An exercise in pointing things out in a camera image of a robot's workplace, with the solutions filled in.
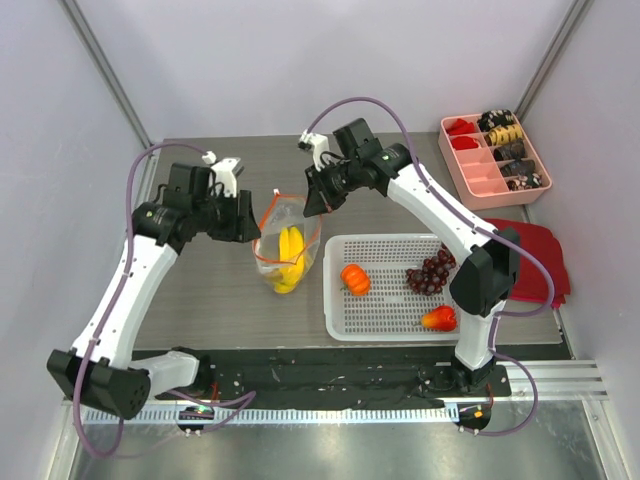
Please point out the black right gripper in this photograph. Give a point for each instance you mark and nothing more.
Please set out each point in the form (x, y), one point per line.
(322, 188)

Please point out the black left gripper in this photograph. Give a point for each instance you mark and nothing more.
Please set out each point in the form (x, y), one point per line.
(242, 226)

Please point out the clear zip bag orange zipper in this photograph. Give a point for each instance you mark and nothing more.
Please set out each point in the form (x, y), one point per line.
(284, 211)

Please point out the yellow toy banana bunch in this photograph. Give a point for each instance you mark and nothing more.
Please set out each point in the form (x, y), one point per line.
(291, 255)

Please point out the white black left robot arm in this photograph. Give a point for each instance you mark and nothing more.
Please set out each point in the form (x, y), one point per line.
(99, 368)

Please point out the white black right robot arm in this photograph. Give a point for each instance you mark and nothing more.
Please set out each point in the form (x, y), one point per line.
(487, 259)

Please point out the orange toy pumpkin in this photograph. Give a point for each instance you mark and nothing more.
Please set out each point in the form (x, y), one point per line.
(355, 280)

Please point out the white perforated plastic basket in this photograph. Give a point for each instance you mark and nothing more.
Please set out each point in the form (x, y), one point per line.
(391, 311)

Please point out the dark red toy grapes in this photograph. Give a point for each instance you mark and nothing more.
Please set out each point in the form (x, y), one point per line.
(433, 274)

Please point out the red cloth piece lower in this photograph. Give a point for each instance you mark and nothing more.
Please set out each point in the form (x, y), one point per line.
(464, 143)

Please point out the red cloth piece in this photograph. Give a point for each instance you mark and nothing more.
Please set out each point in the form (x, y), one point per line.
(464, 143)
(460, 126)

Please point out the red cloth piece upper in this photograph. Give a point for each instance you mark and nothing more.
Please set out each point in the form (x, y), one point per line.
(460, 126)

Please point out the red toy pepper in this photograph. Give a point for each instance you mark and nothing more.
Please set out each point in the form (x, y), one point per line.
(442, 319)

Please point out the pink compartment tray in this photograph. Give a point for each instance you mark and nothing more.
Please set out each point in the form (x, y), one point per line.
(492, 161)

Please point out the yellow striped rolled cloth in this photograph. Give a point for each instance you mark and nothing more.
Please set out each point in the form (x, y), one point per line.
(502, 135)

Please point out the black floral rolled cloth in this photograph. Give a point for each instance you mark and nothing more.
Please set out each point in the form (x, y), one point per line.
(495, 118)

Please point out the dark brown rolled cloth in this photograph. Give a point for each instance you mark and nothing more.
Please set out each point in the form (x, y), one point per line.
(511, 151)

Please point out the dark patterned rolled cloth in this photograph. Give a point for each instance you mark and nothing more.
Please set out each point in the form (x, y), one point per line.
(522, 167)

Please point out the dark dotted rolled cloth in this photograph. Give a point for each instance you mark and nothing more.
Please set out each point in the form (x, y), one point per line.
(525, 182)

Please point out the folded red cloth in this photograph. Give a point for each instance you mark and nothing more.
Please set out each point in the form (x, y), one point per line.
(539, 241)

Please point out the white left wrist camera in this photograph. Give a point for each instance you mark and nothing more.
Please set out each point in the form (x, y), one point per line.
(224, 174)

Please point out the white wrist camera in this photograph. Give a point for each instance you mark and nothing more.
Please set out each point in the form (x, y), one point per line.
(314, 144)
(224, 174)

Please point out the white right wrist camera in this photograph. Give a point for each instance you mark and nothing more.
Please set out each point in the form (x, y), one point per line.
(314, 144)

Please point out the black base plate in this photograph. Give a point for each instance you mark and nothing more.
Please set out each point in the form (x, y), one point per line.
(334, 379)

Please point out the white slotted cable duct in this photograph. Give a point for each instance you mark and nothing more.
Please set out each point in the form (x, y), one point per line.
(184, 414)

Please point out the aluminium frame rail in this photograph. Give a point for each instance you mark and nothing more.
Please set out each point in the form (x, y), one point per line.
(86, 35)

